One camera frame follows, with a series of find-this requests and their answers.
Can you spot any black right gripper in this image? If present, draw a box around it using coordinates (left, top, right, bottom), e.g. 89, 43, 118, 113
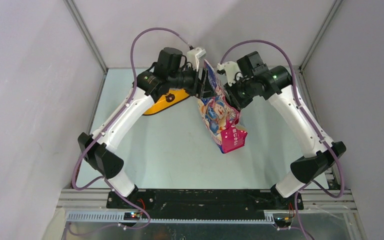
224, 75, 256, 111

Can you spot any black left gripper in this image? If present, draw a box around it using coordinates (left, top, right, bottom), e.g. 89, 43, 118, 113
167, 62, 216, 99

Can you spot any colourful cat food bag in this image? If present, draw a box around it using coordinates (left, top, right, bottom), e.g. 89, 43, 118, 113
197, 60, 248, 154

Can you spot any yellow double pet bowl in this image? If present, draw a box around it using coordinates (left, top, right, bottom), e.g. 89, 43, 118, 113
143, 89, 190, 116

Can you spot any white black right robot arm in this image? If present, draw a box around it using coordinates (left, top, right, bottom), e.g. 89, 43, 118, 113
217, 51, 346, 209

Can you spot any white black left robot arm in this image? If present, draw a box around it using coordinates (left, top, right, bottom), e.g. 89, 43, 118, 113
77, 47, 215, 208

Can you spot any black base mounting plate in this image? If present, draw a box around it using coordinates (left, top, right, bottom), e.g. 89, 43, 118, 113
106, 188, 305, 220

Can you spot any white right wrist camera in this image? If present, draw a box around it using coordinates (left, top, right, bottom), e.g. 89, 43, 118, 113
216, 61, 243, 87

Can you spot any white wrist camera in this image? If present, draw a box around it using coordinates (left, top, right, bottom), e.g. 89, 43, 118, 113
186, 47, 207, 72
216, 61, 243, 87

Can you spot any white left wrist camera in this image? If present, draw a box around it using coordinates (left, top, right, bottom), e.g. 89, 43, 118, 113
186, 47, 207, 72

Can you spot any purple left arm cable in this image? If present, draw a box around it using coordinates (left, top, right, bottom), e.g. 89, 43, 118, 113
66, 27, 195, 237

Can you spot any aluminium right corner post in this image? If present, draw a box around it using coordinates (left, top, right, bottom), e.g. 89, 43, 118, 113
299, 0, 344, 72

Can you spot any aluminium corner post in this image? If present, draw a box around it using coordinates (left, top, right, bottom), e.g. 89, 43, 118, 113
62, 0, 109, 74
299, 0, 344, 72

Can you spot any aluminium front frame rail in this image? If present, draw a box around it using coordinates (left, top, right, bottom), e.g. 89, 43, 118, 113
57, 189, 362, 240

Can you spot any aluminium left corner post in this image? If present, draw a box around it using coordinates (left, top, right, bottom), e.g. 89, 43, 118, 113
62, 0, 109, 74

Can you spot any grey slotted cable duct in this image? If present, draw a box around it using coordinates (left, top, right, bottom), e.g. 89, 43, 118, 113
66, 211, 275, 224

